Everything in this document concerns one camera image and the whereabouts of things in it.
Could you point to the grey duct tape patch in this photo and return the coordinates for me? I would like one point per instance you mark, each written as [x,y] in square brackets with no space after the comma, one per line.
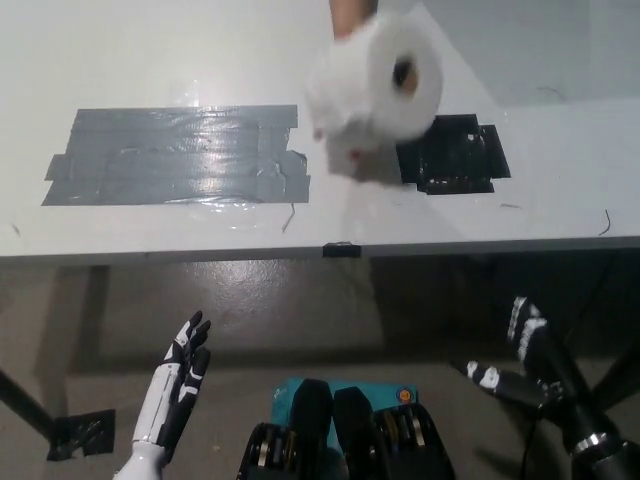
[175,155]

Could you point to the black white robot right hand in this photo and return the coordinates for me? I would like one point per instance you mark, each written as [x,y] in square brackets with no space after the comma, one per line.
[555,380]

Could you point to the bare person hand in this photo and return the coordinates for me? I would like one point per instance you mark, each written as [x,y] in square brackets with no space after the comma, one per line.
[352,15]

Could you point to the black tape patch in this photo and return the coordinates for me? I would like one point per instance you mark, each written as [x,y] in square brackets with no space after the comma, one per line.
[450,160]

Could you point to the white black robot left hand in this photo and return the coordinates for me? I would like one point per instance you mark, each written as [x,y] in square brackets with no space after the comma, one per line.
[165,395]

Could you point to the black table leg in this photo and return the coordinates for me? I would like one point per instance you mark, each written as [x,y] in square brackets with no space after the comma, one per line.
[25,400]

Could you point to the white toilet paper roll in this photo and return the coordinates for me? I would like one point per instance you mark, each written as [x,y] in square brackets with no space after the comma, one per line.
[350,90]

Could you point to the black teal robot torso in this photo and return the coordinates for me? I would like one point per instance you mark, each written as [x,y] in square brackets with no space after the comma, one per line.
[350,435]

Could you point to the small black tape piece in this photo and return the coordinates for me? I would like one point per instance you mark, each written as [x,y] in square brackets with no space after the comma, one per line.
[342,250]

